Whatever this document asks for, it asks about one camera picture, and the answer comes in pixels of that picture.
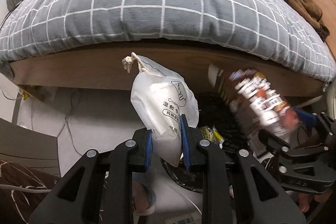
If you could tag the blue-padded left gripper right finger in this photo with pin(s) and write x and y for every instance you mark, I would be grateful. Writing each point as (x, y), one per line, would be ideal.
(235, 189)

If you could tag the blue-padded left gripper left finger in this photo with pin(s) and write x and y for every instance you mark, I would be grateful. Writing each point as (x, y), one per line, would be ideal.
(98, 187)

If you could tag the dark brown chocolate snack box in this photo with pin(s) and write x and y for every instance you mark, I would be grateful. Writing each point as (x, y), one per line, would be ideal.
(255, 104)

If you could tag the white cotton pad pouch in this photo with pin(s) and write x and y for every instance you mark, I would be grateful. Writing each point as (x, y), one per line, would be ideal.
(160, 96)

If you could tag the black trash bin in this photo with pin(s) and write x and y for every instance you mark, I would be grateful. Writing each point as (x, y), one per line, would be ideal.
(217, 124)

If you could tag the operator hand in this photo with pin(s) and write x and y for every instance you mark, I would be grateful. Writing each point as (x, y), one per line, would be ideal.
(304, 200)

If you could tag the grey checked bed sheet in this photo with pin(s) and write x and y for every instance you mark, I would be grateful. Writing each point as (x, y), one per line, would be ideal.
(269, 29)

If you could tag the wooden bed frame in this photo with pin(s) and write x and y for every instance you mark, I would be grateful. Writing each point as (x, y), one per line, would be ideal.
(113, 66)

